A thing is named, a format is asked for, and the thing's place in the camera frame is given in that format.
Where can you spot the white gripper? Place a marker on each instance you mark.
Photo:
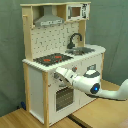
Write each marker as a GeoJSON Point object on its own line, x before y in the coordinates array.
{"type": "Point", "coordinates": [65, 74]}

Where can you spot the white oven door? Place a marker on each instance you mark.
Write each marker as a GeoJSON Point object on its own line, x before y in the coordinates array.
{"type": "Point", "coordinates": [62, 100]}

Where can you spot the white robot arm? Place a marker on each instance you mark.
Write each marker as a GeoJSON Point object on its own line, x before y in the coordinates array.
{"type": "Point", "coordinates": [81, 83]}

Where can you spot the wooden toy kitchen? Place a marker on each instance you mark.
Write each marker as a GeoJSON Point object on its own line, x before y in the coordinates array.
{"type": "Point", "coordinates": [46, 40]}

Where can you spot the right oven knob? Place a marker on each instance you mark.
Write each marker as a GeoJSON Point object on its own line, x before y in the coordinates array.
{"type": "Point", "coordinates": [74, 69]}

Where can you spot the black stovetop red burners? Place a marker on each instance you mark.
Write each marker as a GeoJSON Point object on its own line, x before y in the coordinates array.
{"type": "Point", "coordinates": [52, 59]}

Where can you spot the metal sink basin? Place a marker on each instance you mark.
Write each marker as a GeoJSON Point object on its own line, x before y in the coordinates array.
{"type": "Point", "coordinates": [79, 51]}

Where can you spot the black toy faucet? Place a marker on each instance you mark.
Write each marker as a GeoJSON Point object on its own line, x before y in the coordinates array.
{"type": "Point", "coordinates": [72, 41]}

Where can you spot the grey range hood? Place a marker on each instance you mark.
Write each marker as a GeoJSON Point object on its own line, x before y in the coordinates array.
{"type": "Point", "coordinates": [48, 18]}

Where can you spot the toy microwave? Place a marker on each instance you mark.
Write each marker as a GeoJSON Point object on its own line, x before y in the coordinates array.
{"type": "Point", "coordinates": [78, 11]}

